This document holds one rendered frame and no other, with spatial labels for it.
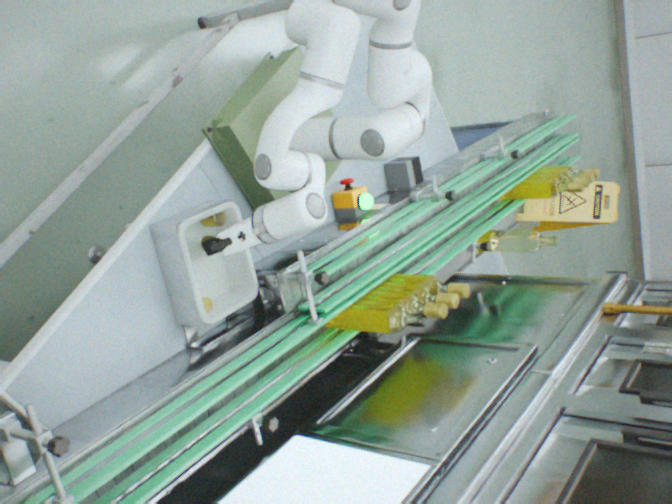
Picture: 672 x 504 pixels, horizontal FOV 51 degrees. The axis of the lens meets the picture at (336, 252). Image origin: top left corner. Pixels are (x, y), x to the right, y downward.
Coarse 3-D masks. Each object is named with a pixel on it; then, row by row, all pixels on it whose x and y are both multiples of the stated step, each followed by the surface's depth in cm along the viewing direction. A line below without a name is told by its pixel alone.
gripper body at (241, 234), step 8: (256, 208) 135; (240, 224) 135; (248, 224) 133; (224, 232) 137; (232, 232) 135; (240, 232) 136; (248, 232) 133; (232, 240) 136; (240, 240) 135; (248, 240) 134; (256, 240) 133; (232, 248) 137; (240, 248) 136
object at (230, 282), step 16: (224, 208) 148; (192, 224) 150; (224, 224) 154; (192, 240) 150; (192, 256) 150; (208, 256) 154; (224, 256) 157; (240, 256) 155; (192, 272) 141; (208, 272) 154; (224, 272) 158; (240, 272) 156; (192, 288) 142; (208, 288) 154; (224, 288) 158; (240, 288) 158; (256, 288) 156; (224, 304) 152; (240, 304) 152; (208, 320) 145
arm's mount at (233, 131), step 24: (264, 72) 163; (288, 72) 163; (240, 96) 159; (264, 96) 157; (216, 120) 155; (240, 120) 151; (264, 120) 157; (216, 144) 156; (240, 144) 152; (240, 168) 159; (336, 168) 178; (264, 192) 161; (288, 192) 164
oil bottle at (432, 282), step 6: (396, 276) 177; (402, 276) 176; (408, 276) 176; (414, 276) 175; (420, 276) 174; (426, 276) 173; (432, 276) 172; (390, 282) 175; (396, 282) 174; (402, 282) 173; (408, 282) 172; (414, 282) 171; (420, 282) 170; (426, 282) 169; (432, 282) 169; (438, 282) 170; (432, 288) 169
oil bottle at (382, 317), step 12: (360, 300) 166; (348, 312) 163; (360, 312) 161; (372, 312) 159; (384, 312) 157; (396, 312) 156; (336, 324) 167; (348, 324) 164; (360, 324) 162; (372, 324) 160; (384, 324) 158; (396, 324) 156
